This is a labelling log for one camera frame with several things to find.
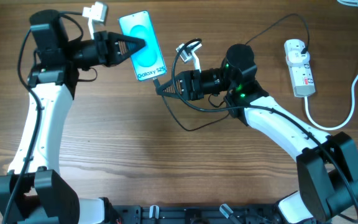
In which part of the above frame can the blue Galaxy smartphone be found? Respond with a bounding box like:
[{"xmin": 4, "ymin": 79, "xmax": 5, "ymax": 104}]
[{"xmin": 118, "ymin": 11, "xmax": 167, "ymax": 82}]

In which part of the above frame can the black USB charging cable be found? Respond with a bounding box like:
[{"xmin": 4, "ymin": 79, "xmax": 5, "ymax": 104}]
[{"xmin": 152, "ymin": 12, "xmax": 311, "ymax": 132}]

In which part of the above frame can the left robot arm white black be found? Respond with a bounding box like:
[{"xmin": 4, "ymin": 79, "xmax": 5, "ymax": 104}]
[{"xmin": 0, "ymin": 9, "xmax": 145, "ymax": 223}]

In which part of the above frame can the white charger plug adapter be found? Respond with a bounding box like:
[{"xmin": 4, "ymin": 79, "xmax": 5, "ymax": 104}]
[{"xmin": 286, "ymin": 50, "xmax": 310, "ymax": 67}]

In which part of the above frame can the white power strip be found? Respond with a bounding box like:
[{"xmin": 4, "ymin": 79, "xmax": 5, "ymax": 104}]
[{"xmin": 284, "ymin": 39, "xmax": 316, "ymax": 98}]

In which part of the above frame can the white power strip cord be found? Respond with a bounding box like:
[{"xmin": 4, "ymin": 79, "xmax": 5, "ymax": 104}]
[{"xmin": 304, "ymin": 0, "xmax": 358, "ymax": 131}]

